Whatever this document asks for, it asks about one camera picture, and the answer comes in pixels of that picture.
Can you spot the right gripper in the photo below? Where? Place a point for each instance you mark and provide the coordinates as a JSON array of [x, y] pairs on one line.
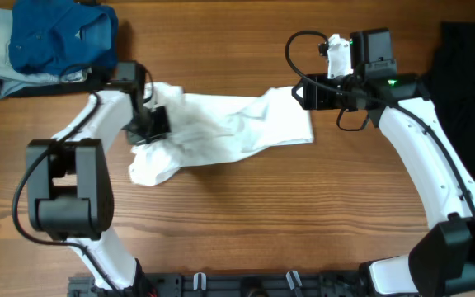
[[321, 101]]

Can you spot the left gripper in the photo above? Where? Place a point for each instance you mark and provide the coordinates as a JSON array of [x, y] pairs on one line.
[[161, 132]]

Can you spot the white t-shirt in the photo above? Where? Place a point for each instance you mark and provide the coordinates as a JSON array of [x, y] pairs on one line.
[[211, 129]]

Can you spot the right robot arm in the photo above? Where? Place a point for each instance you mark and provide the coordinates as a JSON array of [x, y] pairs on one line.
[[362, 76]]

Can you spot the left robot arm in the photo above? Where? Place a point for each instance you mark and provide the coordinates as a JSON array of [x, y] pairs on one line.
[[65, 198]]

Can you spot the black folded garment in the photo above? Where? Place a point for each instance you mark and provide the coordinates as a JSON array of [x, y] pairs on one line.
[[95, 80]]

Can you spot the light grey folded garment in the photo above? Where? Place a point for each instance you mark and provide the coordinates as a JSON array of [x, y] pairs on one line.
[[14, 84]]

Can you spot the black t-shirt with logo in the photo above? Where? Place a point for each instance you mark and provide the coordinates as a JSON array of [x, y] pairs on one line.
[[451, 84]]

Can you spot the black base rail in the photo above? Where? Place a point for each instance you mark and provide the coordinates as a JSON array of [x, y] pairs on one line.
[[292, 283]]

